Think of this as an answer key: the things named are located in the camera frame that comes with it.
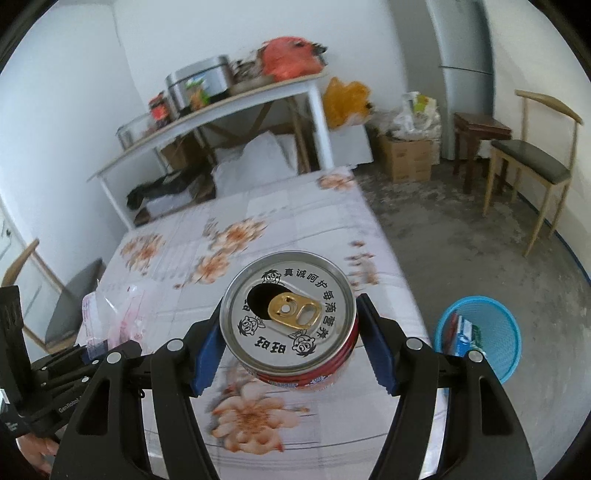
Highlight clear zip bag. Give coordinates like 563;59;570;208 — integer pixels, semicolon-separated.
78;280;157;360

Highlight red drink can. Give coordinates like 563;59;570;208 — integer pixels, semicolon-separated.
219;251;359;389

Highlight person's left hand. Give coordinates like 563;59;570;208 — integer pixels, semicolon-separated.
16;433;59;475

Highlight blue plastic waste basket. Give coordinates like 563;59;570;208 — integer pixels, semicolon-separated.
434;296;522;383

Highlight white door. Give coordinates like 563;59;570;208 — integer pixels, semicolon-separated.
0;205;23;278

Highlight floral tablecloth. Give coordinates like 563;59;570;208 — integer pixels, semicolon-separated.
78;168;427;479

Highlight glass bowl on shelf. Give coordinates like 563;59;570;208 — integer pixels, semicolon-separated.
116;113;156;150

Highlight cardboard box on floor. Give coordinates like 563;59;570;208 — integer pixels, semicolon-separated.
379;135;433;183

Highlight wooden chair dark seat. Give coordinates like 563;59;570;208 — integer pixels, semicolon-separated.
483;89;584;258

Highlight red sauce jar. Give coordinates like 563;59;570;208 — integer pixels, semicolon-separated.
148;91;172;129

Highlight dark wooden stool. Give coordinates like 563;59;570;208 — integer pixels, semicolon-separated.
453;112;512;194

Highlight white sack under table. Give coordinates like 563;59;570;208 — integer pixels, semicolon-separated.
212;131;298;198

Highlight white cardboard box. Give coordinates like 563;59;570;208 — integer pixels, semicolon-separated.
329;125;374;168

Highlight white bags on box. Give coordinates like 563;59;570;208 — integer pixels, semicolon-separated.
391;91;442;141

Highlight silver rice cooker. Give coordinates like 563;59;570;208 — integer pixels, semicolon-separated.
165;55;235;113

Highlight yellow plastic bag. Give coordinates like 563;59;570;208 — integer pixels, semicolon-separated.
322;77;373;130

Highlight white side table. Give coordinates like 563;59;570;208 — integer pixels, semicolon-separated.
87;71;336;232

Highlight silver refrigerator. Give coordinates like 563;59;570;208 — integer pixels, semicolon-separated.
427;0;494;160

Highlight orange plastic bag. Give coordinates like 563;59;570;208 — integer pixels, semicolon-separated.
259;36;328;82

